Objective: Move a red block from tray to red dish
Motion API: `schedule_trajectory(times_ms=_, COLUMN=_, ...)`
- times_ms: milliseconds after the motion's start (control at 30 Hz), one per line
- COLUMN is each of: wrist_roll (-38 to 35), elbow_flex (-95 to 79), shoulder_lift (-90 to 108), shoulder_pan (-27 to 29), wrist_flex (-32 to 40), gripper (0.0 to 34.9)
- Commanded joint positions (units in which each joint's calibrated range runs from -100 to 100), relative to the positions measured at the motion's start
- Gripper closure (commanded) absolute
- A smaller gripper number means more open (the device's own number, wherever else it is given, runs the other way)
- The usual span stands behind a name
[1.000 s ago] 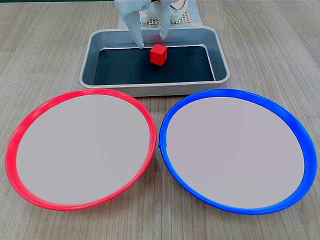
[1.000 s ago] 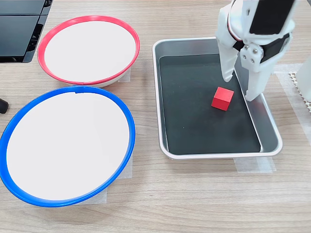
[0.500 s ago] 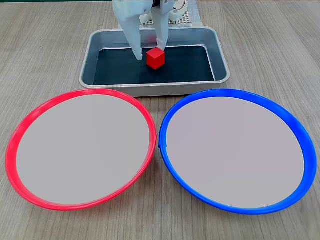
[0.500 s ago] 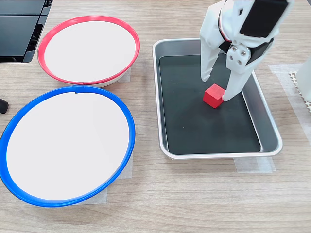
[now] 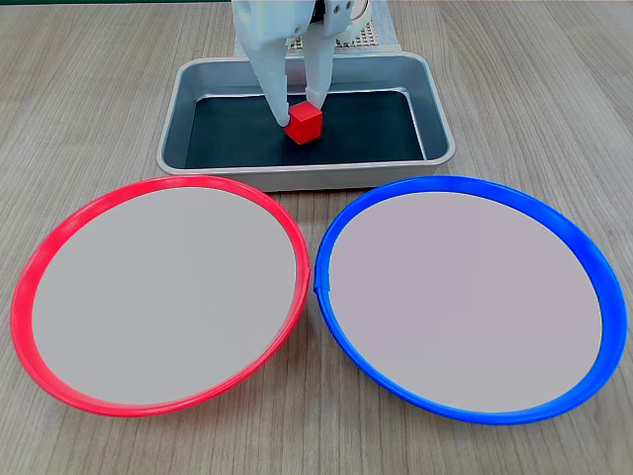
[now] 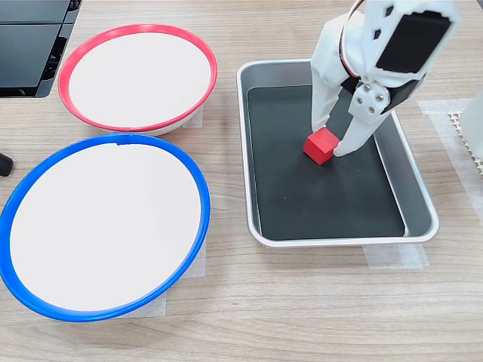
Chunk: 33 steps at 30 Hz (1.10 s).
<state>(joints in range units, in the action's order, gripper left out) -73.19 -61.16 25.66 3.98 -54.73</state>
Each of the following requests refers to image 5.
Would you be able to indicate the pale perforated base plate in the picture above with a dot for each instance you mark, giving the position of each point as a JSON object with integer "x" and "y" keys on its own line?
{"x": 370, "y": 39}

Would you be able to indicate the red cube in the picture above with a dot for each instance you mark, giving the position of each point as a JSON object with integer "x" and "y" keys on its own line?
{"x": 304, "y": 126}

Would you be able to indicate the steel tray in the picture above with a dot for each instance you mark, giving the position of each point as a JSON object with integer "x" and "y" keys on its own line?
{"x": 173, "y": 143}

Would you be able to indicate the black tray mat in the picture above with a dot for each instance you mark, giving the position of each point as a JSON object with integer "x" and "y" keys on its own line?
{"x": 237, "y": 138}

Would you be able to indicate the blue rimmed white plate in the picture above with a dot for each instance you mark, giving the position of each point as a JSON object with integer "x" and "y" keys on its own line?
{"x": 465, "y": 302}

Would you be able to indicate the red rimmed white plate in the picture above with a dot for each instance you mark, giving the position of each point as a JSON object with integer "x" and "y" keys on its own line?
{"x": 163, "y": 297}

